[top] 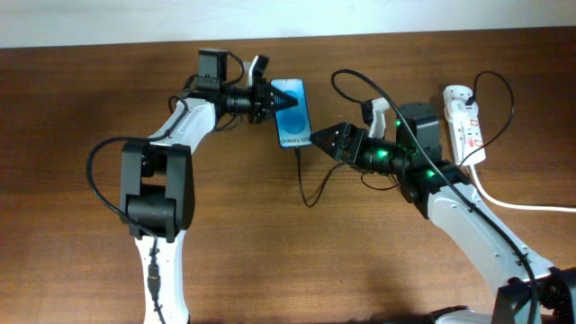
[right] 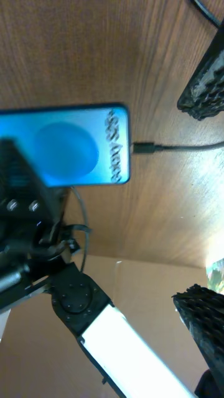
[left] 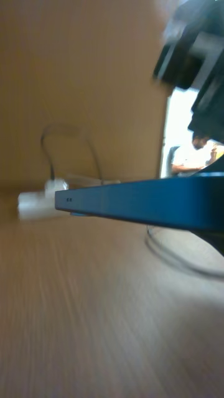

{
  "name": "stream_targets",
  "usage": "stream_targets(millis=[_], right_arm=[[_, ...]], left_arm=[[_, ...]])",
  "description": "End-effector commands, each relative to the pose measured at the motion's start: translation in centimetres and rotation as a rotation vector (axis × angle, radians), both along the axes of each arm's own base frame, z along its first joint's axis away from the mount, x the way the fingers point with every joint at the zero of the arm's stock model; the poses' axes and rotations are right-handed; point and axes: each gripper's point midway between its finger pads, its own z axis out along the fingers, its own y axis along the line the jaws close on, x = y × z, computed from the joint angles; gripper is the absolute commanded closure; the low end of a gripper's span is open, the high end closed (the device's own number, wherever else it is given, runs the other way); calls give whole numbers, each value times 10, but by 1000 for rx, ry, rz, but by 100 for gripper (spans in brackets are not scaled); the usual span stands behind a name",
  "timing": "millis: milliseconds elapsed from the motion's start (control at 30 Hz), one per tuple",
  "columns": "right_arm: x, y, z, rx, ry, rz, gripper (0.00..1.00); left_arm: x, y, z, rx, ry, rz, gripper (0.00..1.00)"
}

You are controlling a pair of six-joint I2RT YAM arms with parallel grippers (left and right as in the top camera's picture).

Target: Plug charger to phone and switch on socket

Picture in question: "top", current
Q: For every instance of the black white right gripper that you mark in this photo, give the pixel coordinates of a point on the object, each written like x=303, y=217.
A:
x=349, y=134

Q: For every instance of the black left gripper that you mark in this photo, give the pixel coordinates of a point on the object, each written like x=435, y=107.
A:
x=261, y=103

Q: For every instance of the blue Galaxy smartphone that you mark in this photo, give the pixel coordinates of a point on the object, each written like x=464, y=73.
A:
x=293, y=124

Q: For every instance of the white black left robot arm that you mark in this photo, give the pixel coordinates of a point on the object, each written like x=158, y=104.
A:
x=157, y=178

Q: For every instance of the white charger plug adapter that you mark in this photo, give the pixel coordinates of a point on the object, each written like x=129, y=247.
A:
x=458, y=110

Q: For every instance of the white power strip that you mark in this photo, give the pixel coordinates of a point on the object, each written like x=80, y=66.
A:
x=466, y=135

